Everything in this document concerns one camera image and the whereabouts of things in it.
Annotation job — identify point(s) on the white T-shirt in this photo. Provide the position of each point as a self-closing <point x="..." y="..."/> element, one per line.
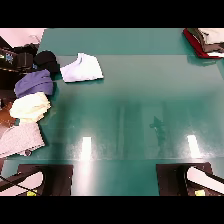
<point x="83" y="69"/>

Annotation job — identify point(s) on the black garment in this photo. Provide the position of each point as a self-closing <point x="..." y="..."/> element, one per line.
<point x="45" y="60"/>

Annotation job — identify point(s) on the white garment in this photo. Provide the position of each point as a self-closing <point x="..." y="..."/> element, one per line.
<point x="213" y="35"/>

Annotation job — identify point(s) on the light grey garment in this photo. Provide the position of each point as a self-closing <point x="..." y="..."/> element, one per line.
<point x="19" y="139"/>

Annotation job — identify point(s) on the grey-brown garment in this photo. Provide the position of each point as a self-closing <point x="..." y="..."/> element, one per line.
<point x="208" y="46"/>

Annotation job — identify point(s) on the red garment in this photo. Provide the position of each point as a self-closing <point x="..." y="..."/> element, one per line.
<point x="194" y="43"/>

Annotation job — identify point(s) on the cream garment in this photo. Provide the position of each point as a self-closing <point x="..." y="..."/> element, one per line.
<point x="30" y="107"/>

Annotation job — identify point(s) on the purple garment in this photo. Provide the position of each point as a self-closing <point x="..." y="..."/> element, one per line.
<point x="33" y="85"/>

